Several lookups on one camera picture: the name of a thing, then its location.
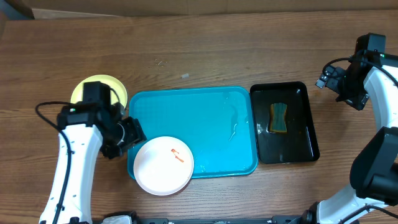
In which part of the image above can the yellow plate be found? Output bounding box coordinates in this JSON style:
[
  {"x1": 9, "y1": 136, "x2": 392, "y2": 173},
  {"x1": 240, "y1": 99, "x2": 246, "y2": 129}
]
[{"x1": 70, "y1": 75, "x2": 128, "y2": 108}]

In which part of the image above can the white plate with stain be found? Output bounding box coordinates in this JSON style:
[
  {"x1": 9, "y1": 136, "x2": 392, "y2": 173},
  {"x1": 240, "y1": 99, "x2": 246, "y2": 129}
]
[{"x1": 133, "y1": 136, "x2": 194, "y2": 196}]

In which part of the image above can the green yellow sponge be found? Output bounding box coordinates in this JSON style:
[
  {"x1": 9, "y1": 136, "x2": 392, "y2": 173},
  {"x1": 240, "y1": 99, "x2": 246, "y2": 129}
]
[{"x1": 269, "y1": 103, "x2": 287, "y2": 134}]

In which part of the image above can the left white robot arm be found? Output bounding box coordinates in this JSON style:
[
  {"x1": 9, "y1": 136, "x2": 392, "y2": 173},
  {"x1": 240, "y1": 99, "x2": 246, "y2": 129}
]
[{"x1": 39, "y1": 102, "x2": 146, "y2": 223}]

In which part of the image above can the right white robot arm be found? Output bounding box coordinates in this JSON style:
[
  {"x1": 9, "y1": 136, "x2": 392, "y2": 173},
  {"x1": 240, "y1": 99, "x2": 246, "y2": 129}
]
[{"x1": 294, "y1": 65, "x2": 397, "y2": 223}]

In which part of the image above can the black water tray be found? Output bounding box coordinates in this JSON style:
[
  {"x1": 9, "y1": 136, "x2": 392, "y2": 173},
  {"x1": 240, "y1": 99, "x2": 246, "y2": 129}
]
[{"x1": 249, "y1": 82, "x2": 320, "y2": 164}]

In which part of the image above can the teal plastic tray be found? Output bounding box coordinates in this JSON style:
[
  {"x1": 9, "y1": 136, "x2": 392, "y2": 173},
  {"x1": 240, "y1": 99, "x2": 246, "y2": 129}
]
[{"x1": 129, "y1": 86, "x2": 259, "y2": 179}]

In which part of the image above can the brown cardboard panel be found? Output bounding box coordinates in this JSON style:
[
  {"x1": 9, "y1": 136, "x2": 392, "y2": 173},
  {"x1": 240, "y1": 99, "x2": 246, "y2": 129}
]
[{"x1": 7, "y1": 0, "x2": 397, "y2": 16}]

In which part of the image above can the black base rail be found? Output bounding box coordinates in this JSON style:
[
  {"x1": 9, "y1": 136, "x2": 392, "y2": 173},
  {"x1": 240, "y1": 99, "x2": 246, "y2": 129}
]
[{"x1": 93, "y1": 211, "x2": 302, "y2": 224}]

